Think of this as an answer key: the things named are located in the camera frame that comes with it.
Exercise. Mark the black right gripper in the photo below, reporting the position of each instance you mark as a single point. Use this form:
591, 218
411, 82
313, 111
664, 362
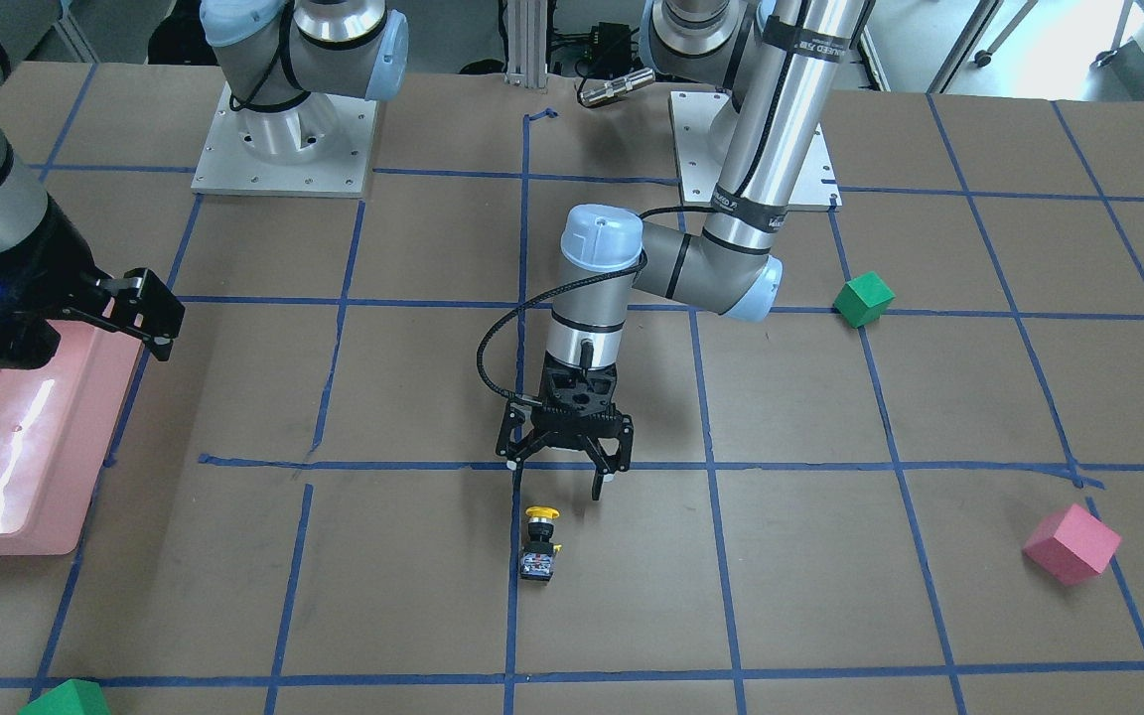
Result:
64, 260

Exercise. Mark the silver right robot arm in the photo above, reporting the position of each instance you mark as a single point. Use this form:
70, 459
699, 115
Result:
278, 57

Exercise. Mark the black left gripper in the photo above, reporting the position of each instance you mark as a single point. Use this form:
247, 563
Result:
513, 438

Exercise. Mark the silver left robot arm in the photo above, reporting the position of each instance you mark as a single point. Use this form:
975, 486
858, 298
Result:
776, 60

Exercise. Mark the pink cube far from bases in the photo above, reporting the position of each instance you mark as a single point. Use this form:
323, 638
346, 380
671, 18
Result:
1073, 545

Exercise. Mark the green cube beside pink bin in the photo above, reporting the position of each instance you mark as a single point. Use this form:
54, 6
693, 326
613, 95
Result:
72, 697

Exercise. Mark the aluminium frame post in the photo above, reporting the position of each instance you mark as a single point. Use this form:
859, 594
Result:
527, 33

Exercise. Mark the yellow push button switch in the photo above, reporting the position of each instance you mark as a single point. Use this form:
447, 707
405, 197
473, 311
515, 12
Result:
536, 562

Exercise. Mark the pink plastic bin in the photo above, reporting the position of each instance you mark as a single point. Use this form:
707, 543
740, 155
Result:
56, 424

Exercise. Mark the green cube near left arm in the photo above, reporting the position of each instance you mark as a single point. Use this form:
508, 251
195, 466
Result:
863, 299

